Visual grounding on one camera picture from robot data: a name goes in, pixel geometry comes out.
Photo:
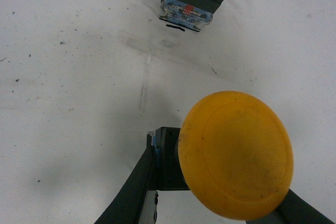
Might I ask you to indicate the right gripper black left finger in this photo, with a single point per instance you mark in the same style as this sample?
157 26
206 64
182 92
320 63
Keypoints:
137 200

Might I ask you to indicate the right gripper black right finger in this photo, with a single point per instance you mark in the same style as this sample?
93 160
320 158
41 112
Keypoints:
293 210

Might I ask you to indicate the yellow mushroom push button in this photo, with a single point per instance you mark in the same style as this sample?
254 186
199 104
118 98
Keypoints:
233 152

